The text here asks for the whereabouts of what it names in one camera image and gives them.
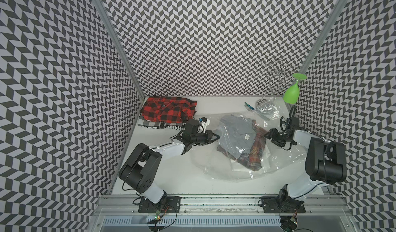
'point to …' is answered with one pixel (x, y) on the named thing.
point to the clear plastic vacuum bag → (266, 160)
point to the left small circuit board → (157, 217)
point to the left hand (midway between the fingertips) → (219, 138)
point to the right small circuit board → (289, 224)
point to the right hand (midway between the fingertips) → (268, 139)
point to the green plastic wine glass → (292, 93)
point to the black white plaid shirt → (148, 124)
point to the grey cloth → (237, 135)
